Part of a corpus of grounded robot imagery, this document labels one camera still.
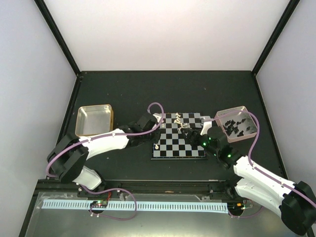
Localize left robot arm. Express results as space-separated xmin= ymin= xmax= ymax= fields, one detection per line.
xmin=47 ymin=112 xmax=163 ymax=197

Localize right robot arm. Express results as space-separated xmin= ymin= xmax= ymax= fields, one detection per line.
xmin=182 ymin=126 xmax=316 ymax=236

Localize pile of white chess pieces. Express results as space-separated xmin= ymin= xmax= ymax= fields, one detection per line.
xmin=174 ymin=113 xmax=190 ymax=131

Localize black chess pieces in tray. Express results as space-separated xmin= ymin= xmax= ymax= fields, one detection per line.
xmin=223 ymin=118 xmax=251 ymax=138

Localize black and white chessboard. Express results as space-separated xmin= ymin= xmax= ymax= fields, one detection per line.
xmin=152 ymin=112 xmax=206 ymax=160

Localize pink metal tray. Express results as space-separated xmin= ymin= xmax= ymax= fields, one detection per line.
xmin=215 ymin=106 xmax=257 ymax=143

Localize gold metal tray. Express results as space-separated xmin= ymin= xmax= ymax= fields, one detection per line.
xmin=75 ymin=104 xmax=114 ymax=136

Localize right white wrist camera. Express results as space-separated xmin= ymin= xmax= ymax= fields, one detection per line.
xmin=200 ymin=116 xmax=214 ymax=136

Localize light blue cable duct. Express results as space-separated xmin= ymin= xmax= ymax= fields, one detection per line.
xmin=41 ymin=199 xmax=228 ymax=214

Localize black aluminium frame rail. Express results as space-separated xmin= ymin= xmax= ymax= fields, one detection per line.
xmin=35 ymin=179 xmax=241 ymax=200

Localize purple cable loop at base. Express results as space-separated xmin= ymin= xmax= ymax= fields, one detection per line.
xmin=88 ymin=189 xmax=138 ymax=220

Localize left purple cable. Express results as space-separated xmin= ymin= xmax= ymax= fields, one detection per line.
xmin=45 ymin=102 xmax=165 ymax=198

